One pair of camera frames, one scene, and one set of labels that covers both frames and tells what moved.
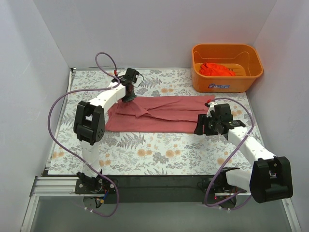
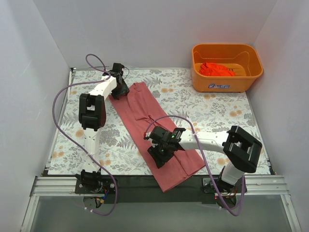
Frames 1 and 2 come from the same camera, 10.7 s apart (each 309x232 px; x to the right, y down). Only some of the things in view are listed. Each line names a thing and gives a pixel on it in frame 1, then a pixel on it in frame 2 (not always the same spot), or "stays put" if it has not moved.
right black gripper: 203,125 -> 159,157
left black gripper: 129,94 -> 120,90
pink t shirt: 178,114 -> 141,113
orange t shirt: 212,69 stays put
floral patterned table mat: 157,125 stays put
